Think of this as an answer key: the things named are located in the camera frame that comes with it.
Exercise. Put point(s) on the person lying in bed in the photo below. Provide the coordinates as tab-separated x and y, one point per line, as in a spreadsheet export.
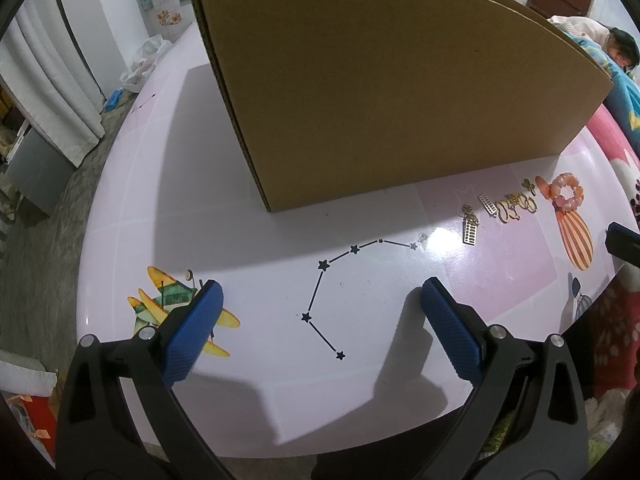
616	43

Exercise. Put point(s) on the white curtain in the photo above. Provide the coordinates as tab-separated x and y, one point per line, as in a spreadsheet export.
45	75

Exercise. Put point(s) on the blue patterned blanket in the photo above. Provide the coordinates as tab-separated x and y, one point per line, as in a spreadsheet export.
623	100

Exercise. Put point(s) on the gold abacus pendant earring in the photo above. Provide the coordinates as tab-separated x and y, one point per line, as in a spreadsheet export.
470	224

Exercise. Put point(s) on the small gold butterfly charm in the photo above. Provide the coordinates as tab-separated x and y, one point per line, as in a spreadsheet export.
529	186

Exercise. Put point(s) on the brown cardboard box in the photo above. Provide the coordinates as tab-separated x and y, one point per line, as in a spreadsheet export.
331	98

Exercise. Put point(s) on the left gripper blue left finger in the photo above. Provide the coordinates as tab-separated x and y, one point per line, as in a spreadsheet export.
97	438

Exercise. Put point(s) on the silver rectangular charm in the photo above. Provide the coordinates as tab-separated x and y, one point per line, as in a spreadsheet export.
488	205

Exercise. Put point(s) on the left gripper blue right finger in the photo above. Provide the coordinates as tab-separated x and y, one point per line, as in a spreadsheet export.
524	418

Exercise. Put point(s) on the white plastic bag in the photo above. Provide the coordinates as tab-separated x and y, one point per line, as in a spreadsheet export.
144	63

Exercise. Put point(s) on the pink floral bedding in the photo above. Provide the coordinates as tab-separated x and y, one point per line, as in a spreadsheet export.
619	153

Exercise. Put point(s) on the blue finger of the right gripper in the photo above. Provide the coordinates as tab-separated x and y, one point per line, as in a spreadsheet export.
623	243

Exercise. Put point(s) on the grey storage box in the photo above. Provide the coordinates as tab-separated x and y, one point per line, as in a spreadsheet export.
39	171

